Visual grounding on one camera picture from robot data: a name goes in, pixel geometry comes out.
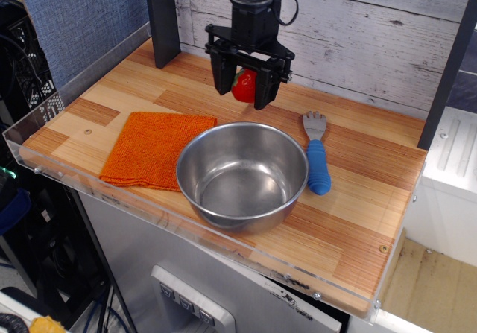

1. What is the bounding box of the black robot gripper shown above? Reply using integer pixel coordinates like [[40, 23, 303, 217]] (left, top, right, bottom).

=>
[[206, 0, 294, 110]]

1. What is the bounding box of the red toy strawberry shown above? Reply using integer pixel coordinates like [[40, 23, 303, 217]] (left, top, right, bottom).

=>
[[231, 69, 257, 103]]

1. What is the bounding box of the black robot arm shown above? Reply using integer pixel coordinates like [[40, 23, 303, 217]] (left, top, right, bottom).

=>
[[206, 0, 296, 110]]

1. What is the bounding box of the orange knitted towel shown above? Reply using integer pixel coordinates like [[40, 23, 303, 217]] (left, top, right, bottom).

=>
[[99, 112, 218, 191]]

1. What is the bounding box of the stainless steel bowl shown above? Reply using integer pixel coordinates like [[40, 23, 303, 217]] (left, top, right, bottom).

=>
[[176, 122, 309, 234]]

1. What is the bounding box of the black plastic crate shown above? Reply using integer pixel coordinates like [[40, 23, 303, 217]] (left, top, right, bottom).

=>
[[1, 10, 56, 121]]

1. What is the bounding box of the silver toy fridge cabinet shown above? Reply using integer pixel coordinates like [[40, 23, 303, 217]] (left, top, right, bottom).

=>
[[79, 194, 349, 332]]

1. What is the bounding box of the white ridged side counter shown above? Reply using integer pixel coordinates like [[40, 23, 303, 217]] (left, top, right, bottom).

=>
[[403, 107, 476, 266]]

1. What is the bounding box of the clear acrylic table guard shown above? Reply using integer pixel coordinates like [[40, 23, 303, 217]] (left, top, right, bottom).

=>
[[6, 40, 426, 319]]

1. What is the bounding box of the blue handled metal fork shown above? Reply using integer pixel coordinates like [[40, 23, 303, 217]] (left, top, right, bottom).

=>
[[303, 111, 332, 196]]

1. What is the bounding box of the dark grey right post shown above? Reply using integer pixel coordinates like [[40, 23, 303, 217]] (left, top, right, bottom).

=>
[[417, 0, 476, 150]]

